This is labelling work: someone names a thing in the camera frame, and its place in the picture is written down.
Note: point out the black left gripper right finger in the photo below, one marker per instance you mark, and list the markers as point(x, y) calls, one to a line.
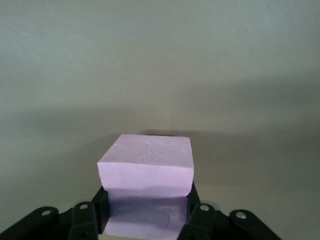
point(200, 222)

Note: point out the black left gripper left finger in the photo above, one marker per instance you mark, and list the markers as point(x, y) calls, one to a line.
point(83, 220)

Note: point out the pink foam cube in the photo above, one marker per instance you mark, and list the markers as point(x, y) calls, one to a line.
point(147, 160)

